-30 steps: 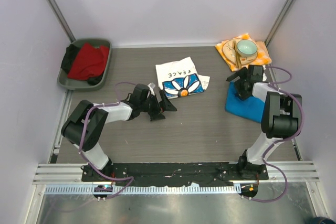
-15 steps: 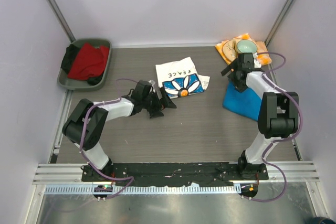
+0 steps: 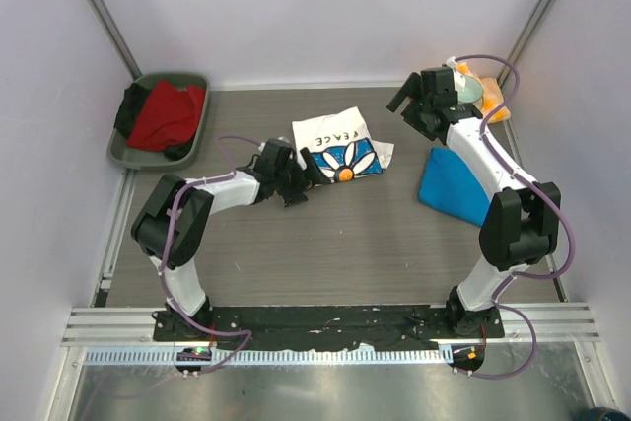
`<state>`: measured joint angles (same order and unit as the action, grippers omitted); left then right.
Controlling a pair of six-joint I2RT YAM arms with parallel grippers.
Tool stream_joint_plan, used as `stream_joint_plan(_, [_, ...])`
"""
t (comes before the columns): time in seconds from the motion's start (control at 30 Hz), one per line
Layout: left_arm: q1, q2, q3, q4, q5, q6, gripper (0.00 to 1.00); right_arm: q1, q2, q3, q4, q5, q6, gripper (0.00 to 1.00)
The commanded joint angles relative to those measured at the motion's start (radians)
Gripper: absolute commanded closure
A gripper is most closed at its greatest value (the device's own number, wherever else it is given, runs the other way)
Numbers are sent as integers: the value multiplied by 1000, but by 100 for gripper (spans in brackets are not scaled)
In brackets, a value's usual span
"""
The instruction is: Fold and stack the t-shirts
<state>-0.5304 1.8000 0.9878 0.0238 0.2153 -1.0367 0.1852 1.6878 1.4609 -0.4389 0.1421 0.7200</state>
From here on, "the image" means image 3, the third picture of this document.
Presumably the white slotted cable duct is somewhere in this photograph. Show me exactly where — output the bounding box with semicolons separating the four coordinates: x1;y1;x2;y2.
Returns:
84;345;453;367

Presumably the blue t-shirt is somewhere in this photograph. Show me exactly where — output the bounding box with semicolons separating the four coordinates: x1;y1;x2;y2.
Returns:
418;148;490;227

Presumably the orange checkered cloth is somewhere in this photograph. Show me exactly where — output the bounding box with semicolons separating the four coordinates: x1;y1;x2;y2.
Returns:
455;62;511;124

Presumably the red t-shirt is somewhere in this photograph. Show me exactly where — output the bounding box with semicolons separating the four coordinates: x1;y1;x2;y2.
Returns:
127;80;206;152

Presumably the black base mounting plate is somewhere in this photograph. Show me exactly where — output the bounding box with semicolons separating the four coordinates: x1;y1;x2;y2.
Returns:
153;303;507;351

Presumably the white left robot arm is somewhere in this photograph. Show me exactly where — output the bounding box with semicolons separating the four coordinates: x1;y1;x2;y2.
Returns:
131;139;330;341

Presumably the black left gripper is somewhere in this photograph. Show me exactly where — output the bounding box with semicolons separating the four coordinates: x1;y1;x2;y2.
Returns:
274;150;330;208

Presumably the black t-shirt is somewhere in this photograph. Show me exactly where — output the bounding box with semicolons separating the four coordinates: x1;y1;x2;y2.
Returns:
114;83;194;161

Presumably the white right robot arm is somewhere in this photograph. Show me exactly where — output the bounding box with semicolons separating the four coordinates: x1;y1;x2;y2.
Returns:
387;66;561;337

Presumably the aluminium frame rail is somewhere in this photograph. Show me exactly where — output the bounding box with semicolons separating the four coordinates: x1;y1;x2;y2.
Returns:
61;303;600;347

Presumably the white flower print t-shirt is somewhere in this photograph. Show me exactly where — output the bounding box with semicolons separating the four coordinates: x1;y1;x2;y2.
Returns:
292;106;394;183

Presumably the light green bowl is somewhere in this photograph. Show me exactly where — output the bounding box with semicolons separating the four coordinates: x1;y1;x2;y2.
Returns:
454;72;483;104

